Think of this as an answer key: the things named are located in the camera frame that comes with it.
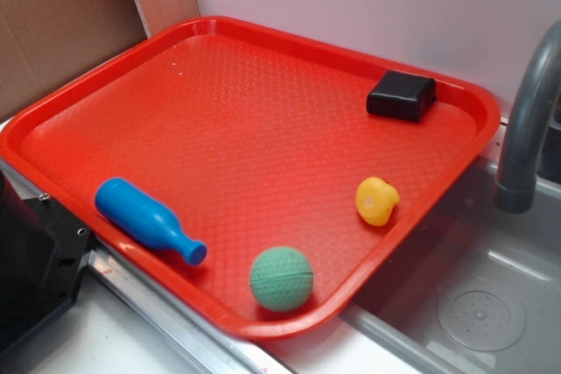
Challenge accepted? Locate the green dimpled ball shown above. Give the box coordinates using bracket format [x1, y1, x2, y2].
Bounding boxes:
[249, 246, 315, 313]

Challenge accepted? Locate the brown cardboard panel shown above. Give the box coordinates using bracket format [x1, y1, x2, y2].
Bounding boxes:
[1, 0, 199, 120]

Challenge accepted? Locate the grey toy faucet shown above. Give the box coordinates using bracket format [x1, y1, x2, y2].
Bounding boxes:
[494, 21, 560, 214]

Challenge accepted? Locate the black rectangular block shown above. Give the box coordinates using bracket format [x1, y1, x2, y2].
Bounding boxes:
[366, 71, 437, 123]

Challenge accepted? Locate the grey plastic sink basin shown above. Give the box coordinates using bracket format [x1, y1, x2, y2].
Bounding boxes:
[343, 132, 560, 373]

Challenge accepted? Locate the red plastic tray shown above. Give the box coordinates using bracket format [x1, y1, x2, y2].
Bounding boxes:
[1, 18, 501, 340]

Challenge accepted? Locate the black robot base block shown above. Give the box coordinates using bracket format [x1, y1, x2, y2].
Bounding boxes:
[1, 175, 93, 356]

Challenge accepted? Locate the blue plastic toy bottle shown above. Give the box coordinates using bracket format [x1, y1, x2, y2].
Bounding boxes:
[95, 178, 208, 266]

